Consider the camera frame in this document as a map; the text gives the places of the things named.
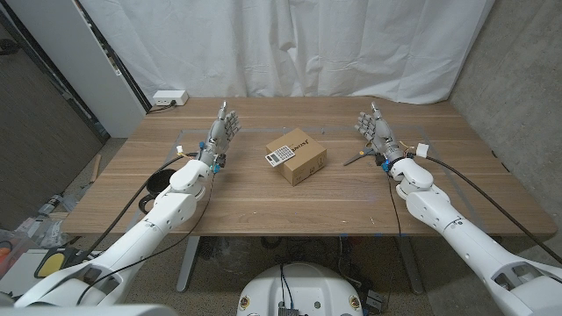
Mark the grey power adapter box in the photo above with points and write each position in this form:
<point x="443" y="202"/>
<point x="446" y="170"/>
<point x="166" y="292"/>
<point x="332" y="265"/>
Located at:
<point x="374" y="300"/>

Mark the white cloth curtain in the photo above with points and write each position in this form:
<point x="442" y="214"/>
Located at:
<point x="285" y="44"/>

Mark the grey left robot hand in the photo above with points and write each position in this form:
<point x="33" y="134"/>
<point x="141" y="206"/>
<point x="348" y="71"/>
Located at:
<point x="219" y="136"/>

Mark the white cabinet panel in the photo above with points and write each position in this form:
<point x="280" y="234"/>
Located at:
<point x="88" y="74"/>

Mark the clear plastic bags pile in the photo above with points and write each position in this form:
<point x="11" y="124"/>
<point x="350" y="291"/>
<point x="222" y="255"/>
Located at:
<point x="41" y="224"/>

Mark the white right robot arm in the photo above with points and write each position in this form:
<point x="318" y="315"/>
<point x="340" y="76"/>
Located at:
<point x="461" y="237"/>

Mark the grey and yellow scissors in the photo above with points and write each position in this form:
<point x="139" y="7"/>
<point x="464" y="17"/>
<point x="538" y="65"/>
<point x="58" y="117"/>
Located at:
<point x="353" y="160"/>

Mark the grey table leg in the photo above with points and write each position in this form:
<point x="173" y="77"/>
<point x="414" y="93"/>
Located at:
<point x="188" y="263"/>
<point x="410" y="263"/>

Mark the brown cardboard box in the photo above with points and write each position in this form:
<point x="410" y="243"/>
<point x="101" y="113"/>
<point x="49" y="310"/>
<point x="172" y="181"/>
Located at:
<point x="305" y="164"/>

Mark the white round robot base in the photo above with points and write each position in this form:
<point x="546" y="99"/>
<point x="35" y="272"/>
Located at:
<point x="303" y="289"/>

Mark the white power strip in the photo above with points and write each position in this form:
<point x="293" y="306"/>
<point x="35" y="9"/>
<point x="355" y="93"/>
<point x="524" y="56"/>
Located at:
<point x="170" y="97"/>

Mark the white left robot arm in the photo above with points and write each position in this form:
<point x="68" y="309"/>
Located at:
<point x="145" y="228"/>

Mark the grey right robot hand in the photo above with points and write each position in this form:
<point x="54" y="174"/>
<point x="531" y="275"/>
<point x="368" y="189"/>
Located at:
<point x="382" y="134"/>

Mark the white floor platform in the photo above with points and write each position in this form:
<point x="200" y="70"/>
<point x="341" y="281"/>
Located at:
<point x="17" y="272"/>

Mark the black mug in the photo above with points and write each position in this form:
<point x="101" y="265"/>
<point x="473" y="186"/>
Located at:
<point x="158" y="182"/>

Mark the yellow and black foot pedal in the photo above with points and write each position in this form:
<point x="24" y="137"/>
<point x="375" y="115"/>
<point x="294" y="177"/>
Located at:
<point x="50" y="263"/>

